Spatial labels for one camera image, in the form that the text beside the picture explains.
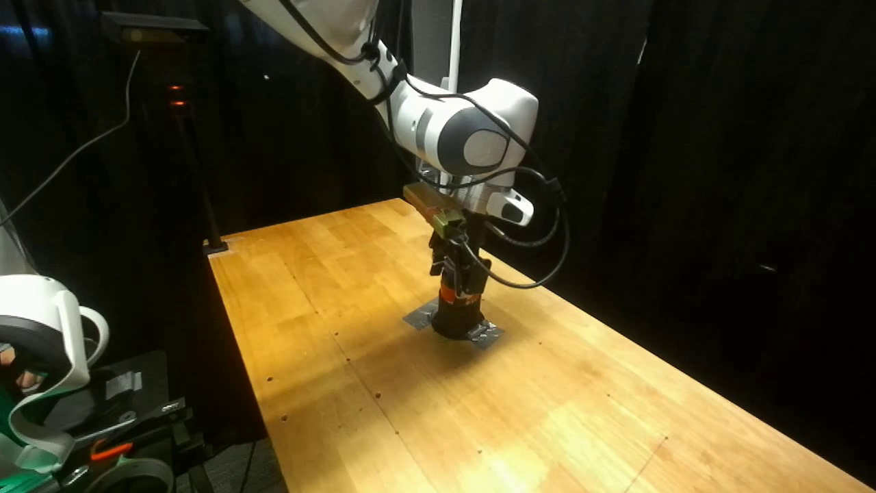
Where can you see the black camera tripod stand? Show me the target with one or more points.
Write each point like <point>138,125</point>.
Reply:
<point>186,154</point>

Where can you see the dark upside-down cup purple base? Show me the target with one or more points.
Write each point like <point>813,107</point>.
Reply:
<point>456,322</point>

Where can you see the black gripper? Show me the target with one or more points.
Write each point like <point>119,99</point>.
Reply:
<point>452,246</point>

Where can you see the black curtain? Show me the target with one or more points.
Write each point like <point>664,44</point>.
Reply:
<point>712,165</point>

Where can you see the white vertical pole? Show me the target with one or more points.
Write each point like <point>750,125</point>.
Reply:
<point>452,44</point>

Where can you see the tan wrist camera bar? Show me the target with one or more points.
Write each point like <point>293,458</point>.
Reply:
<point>432,203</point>

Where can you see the black equipment box gray tape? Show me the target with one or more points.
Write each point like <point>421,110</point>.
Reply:
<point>138,402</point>

